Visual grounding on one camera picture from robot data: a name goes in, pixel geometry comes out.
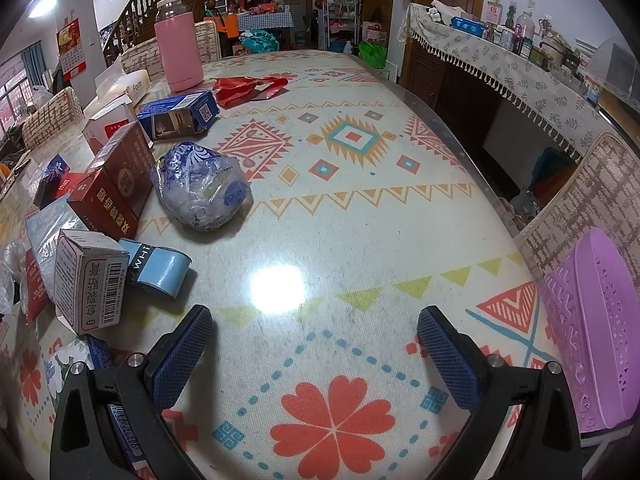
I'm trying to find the teal curtain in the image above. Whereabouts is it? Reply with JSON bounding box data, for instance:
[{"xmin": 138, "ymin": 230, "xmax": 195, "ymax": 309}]
[{"xmin": 22, "ymin": 42, "xmax": 49, "ymax": 92}]

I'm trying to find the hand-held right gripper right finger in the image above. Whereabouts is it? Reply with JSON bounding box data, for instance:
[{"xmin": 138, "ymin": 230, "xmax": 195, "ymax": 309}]
[{"xmin": 416, "ymin": 305, "xmax": 583, "ymax": 480}]

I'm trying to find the chair with patterned cover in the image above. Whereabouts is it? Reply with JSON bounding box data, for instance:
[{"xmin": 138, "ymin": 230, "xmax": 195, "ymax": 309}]
[
  {"xmin": 194, "ymin": 20, "xmax": 222, "ymax": 63},
  {"xmin": 517, "ymin": 131, "xmax": 640, "ymax": 281},
  {"xmin": 21, "ymin": 86, "xmax": 83, "ymax": 150},
  {"xmin": 120, "ymin": 39, "xmax": 163, "ymax": 77}
]

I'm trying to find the white red box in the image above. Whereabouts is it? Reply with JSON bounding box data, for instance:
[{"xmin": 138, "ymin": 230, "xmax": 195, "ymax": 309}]
[{"xmin": 81, "ymin": 97, "xmax": 151, "ymax": 157}]

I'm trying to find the leaf print tasselled runner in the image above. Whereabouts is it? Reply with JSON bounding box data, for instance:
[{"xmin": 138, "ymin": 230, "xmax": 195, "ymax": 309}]
[{"xmin": 397, "ymin": 2, "xmax": 616, "ymax": 161}]

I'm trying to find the dark red box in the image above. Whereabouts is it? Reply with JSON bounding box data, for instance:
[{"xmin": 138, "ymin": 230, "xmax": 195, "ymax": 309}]
[{"xmin": 66, "ymin": 121, "xmax": 157, "ymax": 241}]

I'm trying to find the purple plastic basket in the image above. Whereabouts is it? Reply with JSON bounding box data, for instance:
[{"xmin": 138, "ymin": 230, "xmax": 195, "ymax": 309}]
[{"xmin": 544, "ymin": 227, "xmax": 640, "ymax": 433}]

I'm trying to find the red wrapper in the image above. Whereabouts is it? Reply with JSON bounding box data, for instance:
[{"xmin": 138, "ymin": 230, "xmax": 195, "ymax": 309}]
[{"xmin": 207, "ymin": 74, "xmax": 290, "ymax": 110}]

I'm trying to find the blue tissue packet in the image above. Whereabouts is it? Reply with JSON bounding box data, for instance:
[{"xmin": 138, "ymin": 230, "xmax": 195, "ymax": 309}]
[{"xmin": 450, "ymin": 16, "xmax": 489, "ymax": 37}]

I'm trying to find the mesh food cover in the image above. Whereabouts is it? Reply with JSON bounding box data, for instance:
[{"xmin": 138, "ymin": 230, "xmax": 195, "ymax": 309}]
[{"xmin": 575, "ymin": 37, "xmax": 639, "ymax": 111}]

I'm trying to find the white barcode box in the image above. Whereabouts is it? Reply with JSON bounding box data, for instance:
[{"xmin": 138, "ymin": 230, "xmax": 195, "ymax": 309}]
[{"xmin": 52, "ymin": 229, "xmax": 130, "ymax": 336}]

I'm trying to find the red wall calendar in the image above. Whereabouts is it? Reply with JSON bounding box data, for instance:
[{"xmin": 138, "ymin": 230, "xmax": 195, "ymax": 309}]
[{"xmin": 56, "ymin": 18, "xmax": 89, "ymax": 80}]

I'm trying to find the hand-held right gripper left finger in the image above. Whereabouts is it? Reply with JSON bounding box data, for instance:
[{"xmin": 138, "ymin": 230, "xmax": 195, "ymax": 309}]
[{"xmin": 49, "ymin": 304, "xmax": 214, "ymax": 480}]

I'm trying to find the checkered cloth table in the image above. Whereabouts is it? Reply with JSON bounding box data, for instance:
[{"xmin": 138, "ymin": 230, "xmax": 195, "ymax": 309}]
[{"xmin": 235, "ymin": 11, "xmax": 295, "ymax": 32}]

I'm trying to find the white printed packet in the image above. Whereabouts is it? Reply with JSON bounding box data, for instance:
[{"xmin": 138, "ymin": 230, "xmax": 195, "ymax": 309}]
[{"xmin": 42, "ymin": 340, "xmax": 93, "ymax": 411}]

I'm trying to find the blue white box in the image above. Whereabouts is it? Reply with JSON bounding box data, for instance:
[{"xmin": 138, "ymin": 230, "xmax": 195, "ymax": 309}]
[{"xmin": 86, "ymin": 334, "xmax": 151, "ymax": 476}]

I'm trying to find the blue plastic bag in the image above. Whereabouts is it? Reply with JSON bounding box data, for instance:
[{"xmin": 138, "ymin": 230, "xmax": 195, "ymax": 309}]
[{"xmin": 151, "ymin": 141, "xmax": 253, "ymax": 232}]

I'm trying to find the clear plastic bottle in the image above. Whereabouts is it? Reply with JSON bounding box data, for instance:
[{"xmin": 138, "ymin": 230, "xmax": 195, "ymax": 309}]
[{"xmin": 515, "ymin": 10, "xmax": 537, "ymax": 54}]

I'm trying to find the clear plastic bag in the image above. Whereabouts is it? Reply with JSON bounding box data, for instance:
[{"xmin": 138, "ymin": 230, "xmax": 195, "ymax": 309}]
[{"xmin": 0, "ymin": 240, "xmax": 31, "ymax": 316}]

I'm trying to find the red blue packet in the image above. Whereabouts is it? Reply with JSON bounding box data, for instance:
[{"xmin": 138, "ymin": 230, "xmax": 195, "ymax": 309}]
[{"xmin": 34, "ymin": 154, "xmax": 93, "ymax": 210}]

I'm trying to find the pink bottle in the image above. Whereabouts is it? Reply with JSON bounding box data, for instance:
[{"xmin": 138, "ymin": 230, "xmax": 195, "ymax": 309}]
[{"xmin": 154, "ymin": 0, "xmax": 205, "ymax": 93}]

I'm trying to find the white rack shelf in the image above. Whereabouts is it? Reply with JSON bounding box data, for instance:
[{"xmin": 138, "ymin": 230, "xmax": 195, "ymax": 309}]
[{"xmin": 320, "ymin": 0, "xmax": 362, "ymax": 53}]

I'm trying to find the white tissue box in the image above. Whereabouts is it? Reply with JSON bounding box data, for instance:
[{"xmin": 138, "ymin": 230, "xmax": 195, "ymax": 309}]
[{"xmin": 92, "ymin": 57, "xmax": 151, "ymax": 108}]

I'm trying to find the orange bag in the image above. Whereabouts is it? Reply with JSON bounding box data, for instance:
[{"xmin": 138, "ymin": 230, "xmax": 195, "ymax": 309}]
[{"xmin": 215, "ymin": 14, "xmax": 239, "ymax": 41}]

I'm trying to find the silver red packet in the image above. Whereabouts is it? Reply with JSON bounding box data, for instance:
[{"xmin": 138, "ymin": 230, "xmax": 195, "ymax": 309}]
[{"xmin": 24, "ymin": 195, "xmax": 82, "ymax": 326}]

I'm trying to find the green bag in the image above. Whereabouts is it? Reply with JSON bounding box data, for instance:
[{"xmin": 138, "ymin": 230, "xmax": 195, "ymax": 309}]
[{"xmin": 358, "ymin": 41, "xmax": 389, "ymax": 69}]

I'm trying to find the patterned tablecloth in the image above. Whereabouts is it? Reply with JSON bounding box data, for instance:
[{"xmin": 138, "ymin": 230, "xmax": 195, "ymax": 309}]
[{"xmin": 0, "ymin": 50, "xmax": 556, "ymax": 480}]

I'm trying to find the wooden staircase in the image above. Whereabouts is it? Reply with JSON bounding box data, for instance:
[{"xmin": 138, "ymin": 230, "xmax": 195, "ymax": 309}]
[{"xmin": 102, "ymin": 0, "xmax": 211, "ymax": 68}]

